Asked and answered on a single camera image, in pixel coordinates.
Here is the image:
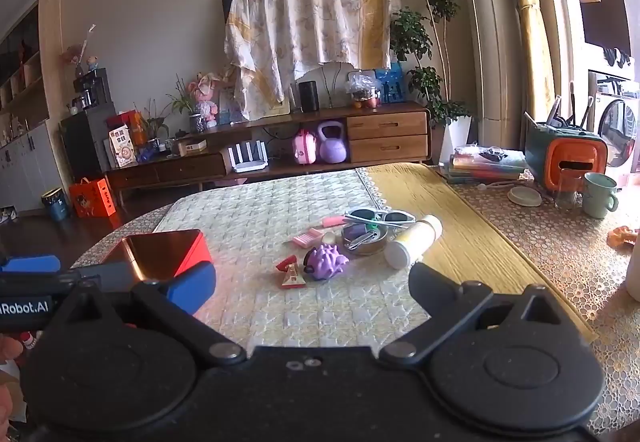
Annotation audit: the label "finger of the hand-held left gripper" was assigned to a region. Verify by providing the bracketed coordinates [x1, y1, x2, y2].
[0, 254, 136, 287]
[0, 275, 76, 330]

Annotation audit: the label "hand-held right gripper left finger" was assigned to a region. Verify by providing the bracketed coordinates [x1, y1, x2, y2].
[47, 263, 247, 368]

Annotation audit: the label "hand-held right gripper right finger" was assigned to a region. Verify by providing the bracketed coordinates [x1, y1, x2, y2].
[379, 263, 583, 366]

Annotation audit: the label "white bottle with yellow label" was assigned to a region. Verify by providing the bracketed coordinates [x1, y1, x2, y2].
[385, 214, 443, 269]

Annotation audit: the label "red tin box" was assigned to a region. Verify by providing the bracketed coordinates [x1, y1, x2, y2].
[100, 229, 217, 284]

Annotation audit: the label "white sunglasses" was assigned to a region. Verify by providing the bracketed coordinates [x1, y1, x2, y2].
[345, 208, 417, 230]

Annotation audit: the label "silver nail clipper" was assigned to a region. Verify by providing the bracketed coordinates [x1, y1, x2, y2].
[347, 232, 379, 250]

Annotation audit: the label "red small packet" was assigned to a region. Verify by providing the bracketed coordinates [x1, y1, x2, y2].
[274, 256, 307, 290]

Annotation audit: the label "purple spiky toy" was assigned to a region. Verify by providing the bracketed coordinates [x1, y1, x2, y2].
[305, 244, 349, 280]

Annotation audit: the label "pink comb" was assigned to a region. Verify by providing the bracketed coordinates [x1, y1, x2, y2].
[292, 228, 323, 248]

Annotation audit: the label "person's left hand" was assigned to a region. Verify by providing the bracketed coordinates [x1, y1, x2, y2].
[0, 336, 24, 428]

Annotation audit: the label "yellow ribbed cloth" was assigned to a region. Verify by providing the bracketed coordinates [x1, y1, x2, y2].
[357, 163, 598, 343]

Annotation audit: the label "blue bucket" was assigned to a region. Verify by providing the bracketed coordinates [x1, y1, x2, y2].
[41, 188, 71, 222]

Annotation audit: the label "quilted pale yellow mat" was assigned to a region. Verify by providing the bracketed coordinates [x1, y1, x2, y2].
[152, 168, 431, 348]

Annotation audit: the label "orange gift box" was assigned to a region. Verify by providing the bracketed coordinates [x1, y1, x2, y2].
[69, 178, 117, 219]

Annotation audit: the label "wooden shelf cabinet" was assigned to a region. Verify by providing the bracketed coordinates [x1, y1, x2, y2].
[0, 0, 68, 218]

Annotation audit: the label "stack of books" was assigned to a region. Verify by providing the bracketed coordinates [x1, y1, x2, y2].
[440, 145, 531, 185]

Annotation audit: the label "white round lid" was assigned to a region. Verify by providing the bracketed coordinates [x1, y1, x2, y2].
[507, 185, 543, 208]

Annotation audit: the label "black mini fridge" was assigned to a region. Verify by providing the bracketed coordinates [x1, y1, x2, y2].
[59, 103, 118, 183]

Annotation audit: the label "white router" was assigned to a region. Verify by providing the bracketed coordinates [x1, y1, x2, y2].
[227, 140, 268, 174]

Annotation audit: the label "small cardboard box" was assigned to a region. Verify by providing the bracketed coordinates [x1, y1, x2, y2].
[178, 138, 208, 157]

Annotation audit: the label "white tall planter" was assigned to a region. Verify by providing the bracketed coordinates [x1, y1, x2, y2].
[440, 116, 473, 165]

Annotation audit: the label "wooden television cabinet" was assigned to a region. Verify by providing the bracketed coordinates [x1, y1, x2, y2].
[105, 102, 433, 203]

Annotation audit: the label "white printed snack box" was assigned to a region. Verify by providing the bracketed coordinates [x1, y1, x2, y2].
[107, 124, 138, 169]

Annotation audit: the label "plant in patterned pot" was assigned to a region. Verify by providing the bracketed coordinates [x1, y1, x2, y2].
[167, 74, 206, 134]

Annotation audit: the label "purple kettlebell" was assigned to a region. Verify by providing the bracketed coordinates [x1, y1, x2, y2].
[317, 121, 348, 164]

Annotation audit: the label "small leafy potted plant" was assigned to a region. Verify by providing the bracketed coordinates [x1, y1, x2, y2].
[135, 99, 171, 153]

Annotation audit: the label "clear drinking glass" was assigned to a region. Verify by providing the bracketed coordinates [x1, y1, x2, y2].
[554, 168, 585, 214]

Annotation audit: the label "red gift boxes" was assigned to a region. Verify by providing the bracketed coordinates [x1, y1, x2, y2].
[106, 110, 148, 148]

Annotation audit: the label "pink toy suitcase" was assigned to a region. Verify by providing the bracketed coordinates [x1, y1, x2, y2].
[292, 128, 319, 165]

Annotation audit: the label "blue printed card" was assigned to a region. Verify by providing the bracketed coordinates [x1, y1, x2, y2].
[217, 84, 246, 125]

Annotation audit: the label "black coffee machine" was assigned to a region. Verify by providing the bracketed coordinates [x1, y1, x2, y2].
[72, 68, 111, 112]

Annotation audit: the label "pink plush doll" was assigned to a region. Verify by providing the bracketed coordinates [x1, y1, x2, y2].
[187, 71, 221, 129]

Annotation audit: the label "green mug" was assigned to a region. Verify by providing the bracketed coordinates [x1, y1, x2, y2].
[581, 172, 620, 219]

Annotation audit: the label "orange and green box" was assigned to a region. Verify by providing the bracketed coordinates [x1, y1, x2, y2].
[524, 112, 608, 190]

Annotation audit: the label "clear plastic bag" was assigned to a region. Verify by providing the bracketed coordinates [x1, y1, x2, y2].
[345, 72, 383, 109]

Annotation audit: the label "orange crumpled item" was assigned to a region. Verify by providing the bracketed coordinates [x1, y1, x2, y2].
[607, 224, 639, 250]

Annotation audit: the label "pink dried flowers vase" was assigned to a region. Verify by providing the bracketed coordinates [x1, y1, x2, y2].
[62, 24, 97, 79]

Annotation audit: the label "black cylinder speaker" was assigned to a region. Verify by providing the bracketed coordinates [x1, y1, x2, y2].
[298, 81, 321, 113]

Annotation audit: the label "beige standing air conditioner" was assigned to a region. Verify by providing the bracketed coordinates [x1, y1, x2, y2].
[448, 0, 533, 163]

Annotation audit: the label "washing machine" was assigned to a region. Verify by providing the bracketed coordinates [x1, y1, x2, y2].
[587, 69, 640, 173]

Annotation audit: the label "floral bed sheet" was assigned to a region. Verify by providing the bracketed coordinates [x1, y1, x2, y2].
[223, 0, 403, 120]

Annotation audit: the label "white cable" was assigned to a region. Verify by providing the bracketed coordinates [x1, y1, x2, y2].
[475, 180, 521, 193]

